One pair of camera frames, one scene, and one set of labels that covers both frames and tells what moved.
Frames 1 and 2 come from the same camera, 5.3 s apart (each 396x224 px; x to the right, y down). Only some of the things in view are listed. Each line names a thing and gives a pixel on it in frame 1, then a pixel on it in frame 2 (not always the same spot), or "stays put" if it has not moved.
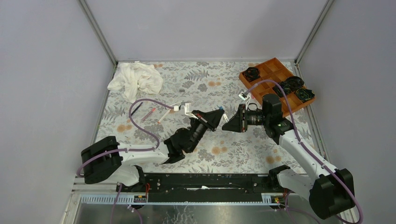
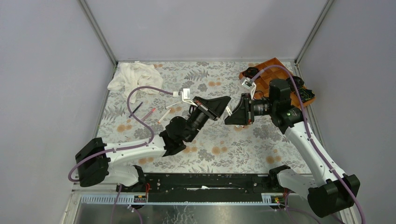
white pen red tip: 164,116 stays put
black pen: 137,108 stays put
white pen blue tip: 226,118 to 229,110
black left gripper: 210,121 to 213,109
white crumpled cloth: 132,77 stays put
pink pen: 147,115 stays put
